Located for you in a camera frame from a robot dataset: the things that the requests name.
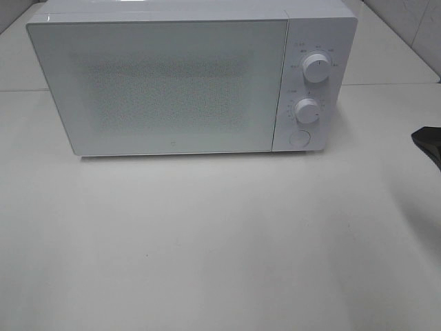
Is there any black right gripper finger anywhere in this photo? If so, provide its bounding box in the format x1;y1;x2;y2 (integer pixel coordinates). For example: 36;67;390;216
411;126;441;169

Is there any white timer knob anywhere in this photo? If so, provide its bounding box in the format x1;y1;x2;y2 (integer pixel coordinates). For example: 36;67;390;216
293;98;320;124

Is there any round white door button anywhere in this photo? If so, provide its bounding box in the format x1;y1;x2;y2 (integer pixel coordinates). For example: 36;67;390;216
289;130;311;150

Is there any white microwave door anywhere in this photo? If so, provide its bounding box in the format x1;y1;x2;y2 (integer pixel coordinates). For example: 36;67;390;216
27;20;287;157

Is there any white upper power knob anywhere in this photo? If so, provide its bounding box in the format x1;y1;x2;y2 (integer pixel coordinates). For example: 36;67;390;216
300;51;331;83

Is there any white microwave oven body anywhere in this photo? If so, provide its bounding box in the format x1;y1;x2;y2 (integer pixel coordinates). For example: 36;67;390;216
26;1;358;152

